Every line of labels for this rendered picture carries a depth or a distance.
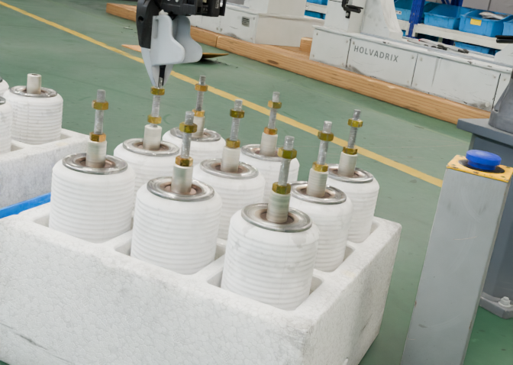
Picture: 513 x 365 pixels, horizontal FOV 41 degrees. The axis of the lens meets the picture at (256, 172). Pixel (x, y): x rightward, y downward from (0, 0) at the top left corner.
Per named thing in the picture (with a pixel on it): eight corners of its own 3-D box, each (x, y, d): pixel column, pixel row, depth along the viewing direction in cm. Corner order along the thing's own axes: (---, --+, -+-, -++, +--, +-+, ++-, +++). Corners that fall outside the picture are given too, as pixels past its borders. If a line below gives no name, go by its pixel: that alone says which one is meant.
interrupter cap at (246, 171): (269, 181, 86) (269, 176, 85) (214, 182, 82) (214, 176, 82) (241, 163, 92) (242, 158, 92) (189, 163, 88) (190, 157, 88)
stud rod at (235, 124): (234, 159, 86) (243, 101, 84) (227, 159, 86) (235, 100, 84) (233, 157, 87) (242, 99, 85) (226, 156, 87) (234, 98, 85)
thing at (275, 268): (197, 350, 79) (217, 203, 74) (270, 341, 83) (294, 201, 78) (230, 400, 71) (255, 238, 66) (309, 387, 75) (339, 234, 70)
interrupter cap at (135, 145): (110, 145, 91) (111, 140, 91) (153, 140, 96) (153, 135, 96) (148, 161, 86) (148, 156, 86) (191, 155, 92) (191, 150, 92)
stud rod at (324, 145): (322, 184, 82) (333, 123, 80) (314, 183, 82) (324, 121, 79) (320, 182, 83) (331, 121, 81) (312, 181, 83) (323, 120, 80)
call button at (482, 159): (466, 163, 84) (469, 146, 83) (499, 171, 82) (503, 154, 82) (460, 169, 80) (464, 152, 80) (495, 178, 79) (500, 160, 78)
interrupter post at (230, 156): (241, 175, 87) (244, 150, 86) (224, 175, 85) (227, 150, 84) (233, 169, 89) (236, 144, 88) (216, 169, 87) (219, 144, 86)
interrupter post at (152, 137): (137, 149, 91) (140, 124, 90) (151, 146, 93) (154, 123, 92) (150, 153, 90) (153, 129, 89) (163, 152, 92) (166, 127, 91)
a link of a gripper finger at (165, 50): (173, 95, 84) (183, 18, 82) (134, 85, 86) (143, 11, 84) (187, 93, 87) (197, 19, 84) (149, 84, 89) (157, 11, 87)
